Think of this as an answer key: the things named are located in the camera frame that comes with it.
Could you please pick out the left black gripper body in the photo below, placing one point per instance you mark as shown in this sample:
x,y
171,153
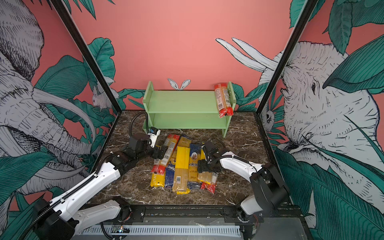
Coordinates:
x,y
153,152

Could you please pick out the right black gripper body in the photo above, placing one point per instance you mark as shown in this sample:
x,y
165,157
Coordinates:
x,y
207,166

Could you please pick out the red spaghetti bag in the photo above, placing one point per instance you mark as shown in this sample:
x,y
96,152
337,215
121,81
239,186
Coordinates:
x,y
165,154
211,184
223,100

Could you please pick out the yellow orange spaghetti bag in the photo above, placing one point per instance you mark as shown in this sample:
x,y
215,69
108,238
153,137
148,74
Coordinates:
x,y
204,177

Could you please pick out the small yellow pasta bag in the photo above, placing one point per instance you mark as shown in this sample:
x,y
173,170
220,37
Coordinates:
x,y
184,142

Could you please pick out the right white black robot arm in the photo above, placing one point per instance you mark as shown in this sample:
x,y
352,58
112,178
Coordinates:
x,y
268,185

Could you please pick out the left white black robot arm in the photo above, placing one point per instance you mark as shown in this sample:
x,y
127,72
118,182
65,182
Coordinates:
x,y
63,217

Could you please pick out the green two-tier shelf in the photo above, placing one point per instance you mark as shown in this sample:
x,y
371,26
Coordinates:
x,y
183,110

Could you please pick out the blue Ankara spaghetti bag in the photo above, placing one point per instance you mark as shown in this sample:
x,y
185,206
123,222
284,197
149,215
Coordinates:
x,y
195,156

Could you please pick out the yellow Tatime spaghetti bag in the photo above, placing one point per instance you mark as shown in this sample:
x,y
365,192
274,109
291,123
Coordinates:
x,y
158,181

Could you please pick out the blue Barilla spaghetti box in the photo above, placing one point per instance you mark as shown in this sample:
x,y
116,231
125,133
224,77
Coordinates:
x,y
170,171

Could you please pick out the long yellow spaghetti bag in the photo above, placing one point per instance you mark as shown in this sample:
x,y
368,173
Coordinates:
x,y
181,175

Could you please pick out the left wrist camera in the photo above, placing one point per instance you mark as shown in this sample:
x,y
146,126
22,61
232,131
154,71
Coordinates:
x,y
154,134

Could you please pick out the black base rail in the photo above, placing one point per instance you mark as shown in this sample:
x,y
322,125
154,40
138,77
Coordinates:
x,y
230,213

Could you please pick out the white slotted cable duct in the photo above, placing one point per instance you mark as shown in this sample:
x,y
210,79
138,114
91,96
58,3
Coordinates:
x,y
164,230

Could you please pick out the left black frame post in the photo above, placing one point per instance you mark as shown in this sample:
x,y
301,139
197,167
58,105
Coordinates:
x,y
83,47

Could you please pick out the black frame post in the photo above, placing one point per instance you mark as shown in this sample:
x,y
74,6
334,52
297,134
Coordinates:
x,y
83,47
306,12

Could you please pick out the right black frame post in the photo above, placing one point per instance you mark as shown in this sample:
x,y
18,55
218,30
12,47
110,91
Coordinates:
x,y
306,12

